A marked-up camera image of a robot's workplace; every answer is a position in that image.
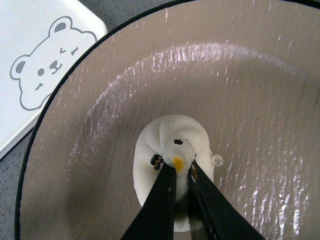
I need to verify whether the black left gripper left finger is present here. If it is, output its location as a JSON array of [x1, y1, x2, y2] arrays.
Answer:
[[121, 154, 177, 240]]

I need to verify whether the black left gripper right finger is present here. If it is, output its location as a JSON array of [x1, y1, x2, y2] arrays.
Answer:
[[188, 160, 264, 240]]

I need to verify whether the white steamed bun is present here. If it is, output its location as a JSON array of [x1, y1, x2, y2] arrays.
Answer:
[[133, 114, 224, 232]]

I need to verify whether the beige plate with black rim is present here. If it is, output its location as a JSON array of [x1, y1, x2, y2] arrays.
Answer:
[[15, 0, 320, 240]]

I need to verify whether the white bear tray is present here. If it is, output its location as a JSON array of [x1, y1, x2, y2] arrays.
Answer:
[[0, 0, 108, 157]]

